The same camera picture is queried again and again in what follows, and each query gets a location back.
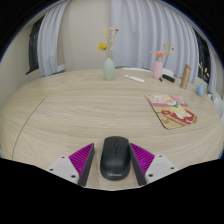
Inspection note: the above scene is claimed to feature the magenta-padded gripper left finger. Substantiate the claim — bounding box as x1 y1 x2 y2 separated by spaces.
46 142 96 187

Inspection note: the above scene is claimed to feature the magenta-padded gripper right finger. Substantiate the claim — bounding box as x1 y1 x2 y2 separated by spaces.
128 142 179 187

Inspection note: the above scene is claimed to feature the black computer mouse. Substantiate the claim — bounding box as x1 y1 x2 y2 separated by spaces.
99 135 132 182

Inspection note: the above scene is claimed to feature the cartoon print mouse pad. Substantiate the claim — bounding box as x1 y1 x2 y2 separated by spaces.
144 93 198 131

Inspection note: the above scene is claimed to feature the row of white chairs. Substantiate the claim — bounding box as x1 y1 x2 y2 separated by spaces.
213 94 224 118

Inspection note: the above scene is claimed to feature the blue vase with dried flowers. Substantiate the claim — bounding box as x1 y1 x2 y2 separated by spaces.
195 61 209 98

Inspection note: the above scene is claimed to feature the black oblong case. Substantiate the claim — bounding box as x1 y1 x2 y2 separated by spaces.
161 73 176 84

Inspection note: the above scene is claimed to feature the white remote control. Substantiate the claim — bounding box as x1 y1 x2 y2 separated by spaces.
124 74 146 84

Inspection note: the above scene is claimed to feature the white chair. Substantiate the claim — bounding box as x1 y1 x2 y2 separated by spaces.
121 66 153 73
162 67 175 78

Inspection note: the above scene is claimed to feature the pink vase with orange flowers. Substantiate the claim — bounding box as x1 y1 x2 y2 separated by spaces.
149 41 175 80

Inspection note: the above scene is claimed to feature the narrow white curtain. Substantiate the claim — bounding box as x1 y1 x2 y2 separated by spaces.
36 0 71 78
206 46 218 94

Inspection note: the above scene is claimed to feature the green vase with yellow flowers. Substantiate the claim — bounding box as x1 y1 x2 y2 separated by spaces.
96 27 120 81

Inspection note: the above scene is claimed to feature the dark framed window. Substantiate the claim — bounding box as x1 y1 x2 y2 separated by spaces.
25 16 45 75
193 28 209 84

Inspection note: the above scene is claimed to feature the wide white curtain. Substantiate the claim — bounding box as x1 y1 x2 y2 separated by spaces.
108 0 200 84

